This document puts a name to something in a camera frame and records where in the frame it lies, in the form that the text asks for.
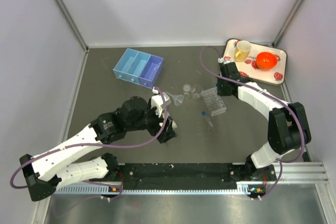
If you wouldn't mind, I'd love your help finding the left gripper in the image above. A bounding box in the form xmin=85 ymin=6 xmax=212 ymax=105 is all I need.
xmin=127 ymin=102 xmax=177 ymax=143

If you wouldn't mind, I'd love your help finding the clear test tube rack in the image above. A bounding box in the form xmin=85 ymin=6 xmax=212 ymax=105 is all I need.
xmin=201 ymin=87 xmax=227 ymax=116

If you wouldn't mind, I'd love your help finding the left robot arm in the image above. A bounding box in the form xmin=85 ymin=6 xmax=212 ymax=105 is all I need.
xmin=19 ymin=94 xmax=177 ymax=202

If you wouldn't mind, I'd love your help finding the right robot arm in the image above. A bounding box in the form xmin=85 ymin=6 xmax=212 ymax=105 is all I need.
xmin=217 ymin=61 xmax=311 ymax=180

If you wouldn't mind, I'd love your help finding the clear glass beaker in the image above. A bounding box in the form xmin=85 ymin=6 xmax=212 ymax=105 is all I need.
xmin=191 ymin=84 xmax=203 ymax=99

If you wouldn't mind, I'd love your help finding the clear plastic funnel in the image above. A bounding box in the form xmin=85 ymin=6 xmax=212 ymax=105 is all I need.
xmin=165 ymin=91 xmax=184 ymax=106

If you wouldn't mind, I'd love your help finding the strawberry pattern tray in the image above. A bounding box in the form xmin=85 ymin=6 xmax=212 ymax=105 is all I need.
xmin=236 ymin=42 xmax=287 ymax=85

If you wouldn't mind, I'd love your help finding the yellow mug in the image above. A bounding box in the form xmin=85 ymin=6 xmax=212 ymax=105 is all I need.
xmin=234 ymin=40 xmax=252 ymax=62

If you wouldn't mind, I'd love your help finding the orange bowl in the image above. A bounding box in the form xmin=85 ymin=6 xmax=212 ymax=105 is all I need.
xmin=256 ymin=52 xmax=278 ymax=70

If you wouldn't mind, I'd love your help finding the blue three-drawer organizer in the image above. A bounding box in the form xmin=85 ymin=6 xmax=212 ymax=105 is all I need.
xmin=113 ymin=48 xmax=164 ymax=89

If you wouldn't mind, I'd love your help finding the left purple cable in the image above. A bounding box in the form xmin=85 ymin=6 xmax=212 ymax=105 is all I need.
xmin=9 ymin=85 xmax=170 ymax=202

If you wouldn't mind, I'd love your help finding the purple cable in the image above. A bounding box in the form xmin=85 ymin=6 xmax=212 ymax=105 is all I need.
xmin=199 ymin=46 xmax=307 ymax=200
xmin=9 ymin=85 xmax=170 ymax=202

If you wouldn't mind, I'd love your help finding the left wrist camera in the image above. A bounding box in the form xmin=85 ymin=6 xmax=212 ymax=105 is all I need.
xmin=151 ymin=87 xmax=171 ymax=117

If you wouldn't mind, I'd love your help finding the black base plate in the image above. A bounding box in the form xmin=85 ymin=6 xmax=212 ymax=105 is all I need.
xmin=89 ymin=163 xmax=276 ymax=190

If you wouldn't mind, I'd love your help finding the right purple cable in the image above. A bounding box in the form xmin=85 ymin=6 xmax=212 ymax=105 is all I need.
xmin=199 ymin=46 xmax=307 ymax=200

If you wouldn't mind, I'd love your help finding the white cable duct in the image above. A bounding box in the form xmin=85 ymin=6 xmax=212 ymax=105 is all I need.
xmin=54 ymin=184 xmax=265 ymax=196

